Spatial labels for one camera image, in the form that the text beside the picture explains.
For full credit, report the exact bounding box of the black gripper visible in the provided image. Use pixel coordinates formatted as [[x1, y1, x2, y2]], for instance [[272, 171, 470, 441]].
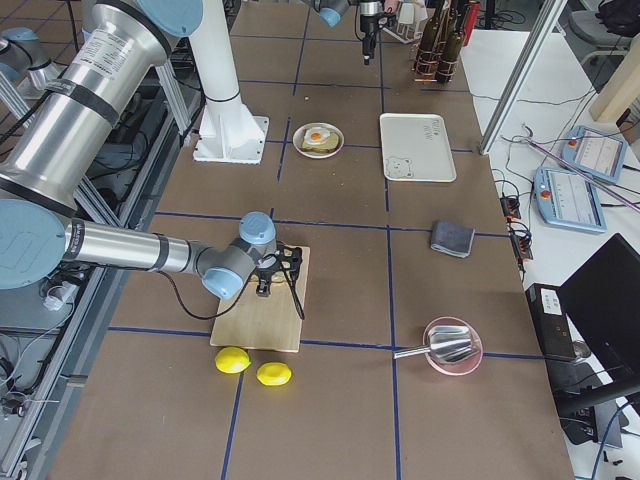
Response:
[[254, 242, 303, 297], [359, 0, 398, 65]]

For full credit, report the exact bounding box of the white round plate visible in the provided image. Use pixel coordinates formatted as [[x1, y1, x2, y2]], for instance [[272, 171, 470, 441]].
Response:
[[292, 122, 344, 159]]

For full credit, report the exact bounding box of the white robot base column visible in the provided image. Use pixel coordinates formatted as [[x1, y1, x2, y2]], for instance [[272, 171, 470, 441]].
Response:
[[189, 1, 269, 164]]

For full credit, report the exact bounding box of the white bear tray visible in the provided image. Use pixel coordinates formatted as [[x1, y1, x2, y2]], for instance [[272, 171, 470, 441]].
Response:
[[379, 113, 457, 183]]

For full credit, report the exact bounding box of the wooden cutting board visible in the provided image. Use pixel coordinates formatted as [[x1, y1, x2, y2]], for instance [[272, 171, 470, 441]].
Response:
[[209, 245, 311, 354]]

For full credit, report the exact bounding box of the dark green wine bottle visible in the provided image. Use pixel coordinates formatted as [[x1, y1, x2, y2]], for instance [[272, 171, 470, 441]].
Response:
[[419, 0, 449, 50]]

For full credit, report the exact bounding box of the left yellow lemon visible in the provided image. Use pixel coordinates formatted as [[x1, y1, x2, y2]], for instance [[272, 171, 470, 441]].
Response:
[[214, 346, 251, 374]]

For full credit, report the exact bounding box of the yellow lemon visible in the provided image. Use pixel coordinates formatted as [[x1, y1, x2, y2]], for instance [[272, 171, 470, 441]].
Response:
[[214, 346, 251, 374], [256, 362, 292, 386]]

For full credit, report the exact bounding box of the right yellow lemon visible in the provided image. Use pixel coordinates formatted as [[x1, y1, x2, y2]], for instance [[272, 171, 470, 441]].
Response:
[[256, 362, 292, 386]]

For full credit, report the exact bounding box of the fried egg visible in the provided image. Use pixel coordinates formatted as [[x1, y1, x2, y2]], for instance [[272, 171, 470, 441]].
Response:
[[304, 127, 331, 145]]

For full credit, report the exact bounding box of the pink grabber stick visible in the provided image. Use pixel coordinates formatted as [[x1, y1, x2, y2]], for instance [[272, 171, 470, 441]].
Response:
[[501, 133, 639, 213]]

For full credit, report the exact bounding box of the grey folded cloth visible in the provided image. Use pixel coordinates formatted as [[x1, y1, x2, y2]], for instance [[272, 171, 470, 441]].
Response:
[[430, 220, 475, 258]]

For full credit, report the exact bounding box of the metal scoop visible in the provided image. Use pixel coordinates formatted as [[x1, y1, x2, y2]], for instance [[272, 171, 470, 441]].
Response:
[[393, 325, 478, 364]]

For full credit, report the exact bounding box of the pink bowl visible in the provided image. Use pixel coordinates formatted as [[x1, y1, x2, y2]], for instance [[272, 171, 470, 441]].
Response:
[[422, 317, 484, 376]]

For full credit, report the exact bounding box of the far blue teach pendant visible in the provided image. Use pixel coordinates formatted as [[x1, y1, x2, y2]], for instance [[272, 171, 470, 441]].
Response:
[[562, 125, 628, 184]]

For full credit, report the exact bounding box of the blue teach pendant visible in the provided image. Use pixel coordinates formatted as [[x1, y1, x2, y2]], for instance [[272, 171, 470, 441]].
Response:
[[534, 167, 607, 233], [562, 125, 628, 184]]

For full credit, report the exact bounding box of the orange terminal block strip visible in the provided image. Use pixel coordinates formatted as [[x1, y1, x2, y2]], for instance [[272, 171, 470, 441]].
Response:
[[500, 195, 533, 266]]

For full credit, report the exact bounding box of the near blue teach pendant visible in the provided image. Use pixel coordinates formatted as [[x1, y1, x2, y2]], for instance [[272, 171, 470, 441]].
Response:
[[534, 167, 607, 233]]

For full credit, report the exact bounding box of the black computer box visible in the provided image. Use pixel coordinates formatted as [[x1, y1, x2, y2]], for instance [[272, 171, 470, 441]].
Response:
[[526, 283, 575, 362]]

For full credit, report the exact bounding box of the black monitor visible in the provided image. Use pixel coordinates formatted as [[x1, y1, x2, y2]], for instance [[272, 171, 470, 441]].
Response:
[[559, 233, 639, 378]]

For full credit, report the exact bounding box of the white wire cup rack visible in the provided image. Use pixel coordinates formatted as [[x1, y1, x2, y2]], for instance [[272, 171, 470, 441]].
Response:
[[382, 0, 428, 44]]

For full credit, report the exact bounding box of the copper wire bottle rack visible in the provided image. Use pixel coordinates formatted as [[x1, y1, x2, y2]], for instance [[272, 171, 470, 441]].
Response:
[[412, 41, 458, 84]]

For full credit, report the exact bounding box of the aluminium frame post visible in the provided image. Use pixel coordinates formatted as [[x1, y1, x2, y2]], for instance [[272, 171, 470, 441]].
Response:
[[479, 0, 568, 155]]

